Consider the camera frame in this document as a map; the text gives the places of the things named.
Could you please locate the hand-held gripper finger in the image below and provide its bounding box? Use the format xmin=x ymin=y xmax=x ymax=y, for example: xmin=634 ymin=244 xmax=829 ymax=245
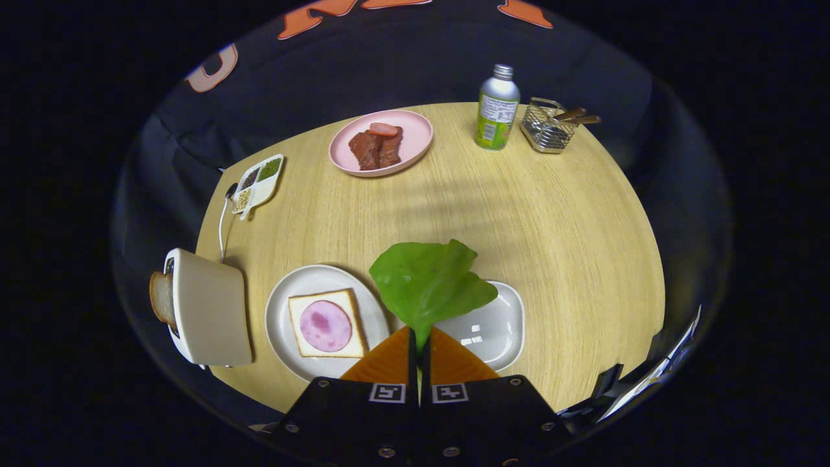
xmin=420 ymin=326 xmax=575 ymax=467
xmin=269 ymin=326 xmax=419 ymax=467

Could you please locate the green lettuce leaf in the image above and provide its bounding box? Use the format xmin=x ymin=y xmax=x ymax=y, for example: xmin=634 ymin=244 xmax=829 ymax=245
xmin=368 ymin=239 xmax=499 ymax=354

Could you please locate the toasted bread slice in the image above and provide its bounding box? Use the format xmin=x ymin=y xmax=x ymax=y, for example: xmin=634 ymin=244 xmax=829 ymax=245
xmin=149 ymin=271 xmax=177 ymax=327

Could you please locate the white rounded square dish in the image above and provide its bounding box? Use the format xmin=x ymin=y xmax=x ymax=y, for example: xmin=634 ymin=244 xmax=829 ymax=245
xmin=434 ymin=280 xmax=526 ymax=372

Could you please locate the pink ham slice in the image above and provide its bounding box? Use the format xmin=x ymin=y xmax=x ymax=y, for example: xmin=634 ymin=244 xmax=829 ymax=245
xmin=299 ymin=299 xmax=353 ymax=353

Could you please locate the white bread slice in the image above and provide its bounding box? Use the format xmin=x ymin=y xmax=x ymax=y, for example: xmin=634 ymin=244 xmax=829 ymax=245
xmin=288 ymin=288 xmax=368 ymax=359

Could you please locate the round white plate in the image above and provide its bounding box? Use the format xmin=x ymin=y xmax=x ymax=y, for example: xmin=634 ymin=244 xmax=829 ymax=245
xmin=265 ymin=264 xmax=392 ymax=383

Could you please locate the white toaster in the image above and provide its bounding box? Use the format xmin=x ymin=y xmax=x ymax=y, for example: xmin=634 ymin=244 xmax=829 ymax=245
xmin=163 ymin=248 xmax=254 ymax=369

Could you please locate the white divided dish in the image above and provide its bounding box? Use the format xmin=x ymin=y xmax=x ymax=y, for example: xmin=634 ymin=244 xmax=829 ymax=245
xmin=231 ymin=154 xmax=285 ymax=220

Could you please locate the brown meat slice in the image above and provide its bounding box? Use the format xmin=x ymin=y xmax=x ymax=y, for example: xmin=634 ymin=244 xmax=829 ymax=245
xmin=378 ymin=126 xmax=404 ymax=168
xmin=348 ymin=131 xmax=383 ymax=171

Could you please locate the pink plate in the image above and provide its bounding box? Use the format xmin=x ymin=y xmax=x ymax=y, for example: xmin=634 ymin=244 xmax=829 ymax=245
xmin=328 ymin=110 xmax=434 ymax=178

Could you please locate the pile of white rice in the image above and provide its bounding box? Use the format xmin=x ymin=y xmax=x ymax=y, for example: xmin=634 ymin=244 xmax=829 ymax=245
xmin=252 ymin=176 xmax=278 ymax=207

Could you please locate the silver bottle with green label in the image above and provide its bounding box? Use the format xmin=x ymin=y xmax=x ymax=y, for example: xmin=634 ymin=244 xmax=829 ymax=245
xmin=475 ymin=64 xmax=521 ymax=152

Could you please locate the white toaster cable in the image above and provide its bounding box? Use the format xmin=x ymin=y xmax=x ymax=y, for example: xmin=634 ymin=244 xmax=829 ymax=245
xmin=219 ymin=184 xmax=239 ymax=263

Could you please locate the metal wire basket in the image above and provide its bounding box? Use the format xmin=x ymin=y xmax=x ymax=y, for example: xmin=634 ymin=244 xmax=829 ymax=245
xmin=519 ymin=97 xmax=578 ymax=154

